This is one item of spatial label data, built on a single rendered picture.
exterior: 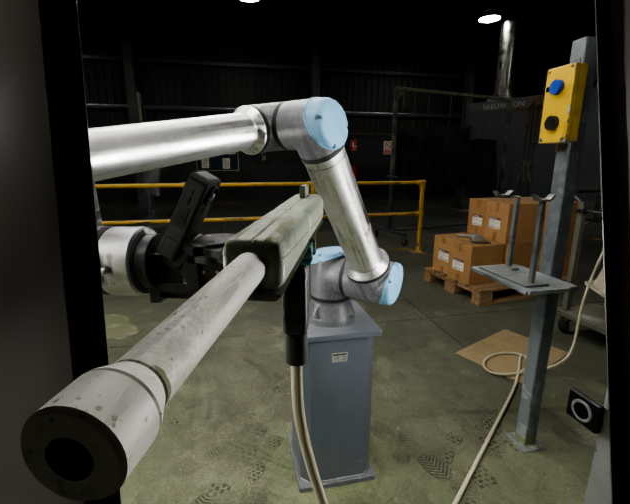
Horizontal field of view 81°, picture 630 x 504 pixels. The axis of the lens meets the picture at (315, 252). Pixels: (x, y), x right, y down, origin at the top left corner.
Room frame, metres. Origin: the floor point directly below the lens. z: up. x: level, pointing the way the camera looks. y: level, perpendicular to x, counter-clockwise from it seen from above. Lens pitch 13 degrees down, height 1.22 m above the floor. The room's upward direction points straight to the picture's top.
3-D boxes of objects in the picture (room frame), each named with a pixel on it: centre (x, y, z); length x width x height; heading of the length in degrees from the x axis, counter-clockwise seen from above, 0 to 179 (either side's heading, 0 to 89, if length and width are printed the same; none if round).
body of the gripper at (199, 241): (0.46, 0.15, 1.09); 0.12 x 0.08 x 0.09; 84
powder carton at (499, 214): (3.49, -1.88, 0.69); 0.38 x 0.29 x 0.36; 104
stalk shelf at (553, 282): (1.40, -0.81, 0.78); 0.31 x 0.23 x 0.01; 12
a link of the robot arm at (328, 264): (1.34, -0.07, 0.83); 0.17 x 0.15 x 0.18; 55
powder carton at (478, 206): (3.78, -1.83, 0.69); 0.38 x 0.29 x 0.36; 104
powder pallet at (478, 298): (3.63, -1.87, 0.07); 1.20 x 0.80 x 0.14; 109
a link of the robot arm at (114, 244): (0.47, 0.24, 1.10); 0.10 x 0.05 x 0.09; 174
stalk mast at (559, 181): (1.43, -0.94, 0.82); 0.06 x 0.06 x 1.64; 12
